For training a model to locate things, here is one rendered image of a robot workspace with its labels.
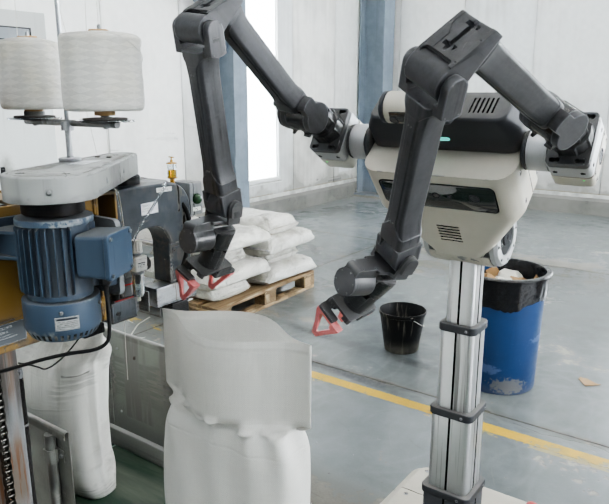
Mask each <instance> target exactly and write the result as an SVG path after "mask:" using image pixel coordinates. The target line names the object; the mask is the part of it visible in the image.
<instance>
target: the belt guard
mask: <svg viewBox="0 0 609 504"><path fill-rule="evenodd" d="M95 156H97V155H94V156H89V157H83V158H82V161H83V160H101V161H97V162H93V163H89V164H85V165H66V164H70V163H75V162H62V163H61V162H56V163H50V164H45V165H39V166H34V167H28V168H23V169H17V170H12V171H7V172H3V173H1V174H0V183H1V192H2V201H3V202H5V203H9V204H15V205H56V204H68V203H76V202H83V201H88V200H92V199H95V198H98V197H99V196H101V195H103V194H104V193H106V192H108V191H109V190H111V189H113V188H114V187H116V186H118V185H119V184H121V183H123V182H124V181H126V180H128V179H130V178H131V177H133V176H135V175H136V174H138V160H137V154H136V153H133V152H114V153H105V154H100V155H98V156H101V157H95ZM107 156H112V158H106V157H107Z"/></svg>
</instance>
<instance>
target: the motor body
mask: <svg viewBox="0 0 609 504"><path fill-rule="evenodd" d="M93 220H94V214H93V212H91V211H89V210H84V212H82V213H79V214H75V215H69V216H62V217H45V218H40V217H27V216H24V215H22V214H19V215H16V216H15V217H14V218H13V224H14V227H13V231H14V240H15V249H16V258H17V267H18V276H19V285H20V290H21V292H23V293H24V294H25V295H23V296H22V298H21V303H22V310H23V318H24V325H25V329H26V331H27V332H28V333H29V334H30V336H31V337H32V338H34V339H36V340H39V341H43V342H68V341H74V340H78V339H81V338H84V337H86V336H88V335H90V334H92V333H93V332H95V331H96V330H97V328H98V326H99V325H100V323H101V320H102V312H101V303H102V301H101V295H100V290H99V289H98V288H97V287H95V286H94V283H93V278H82V277H79V276H78V274H77V271H76V262H75V251H74V239H75V237H76V235H78V234H80V233H83V232H85V231H88V230H90V229H93V228H95V221H93Z"/></svg>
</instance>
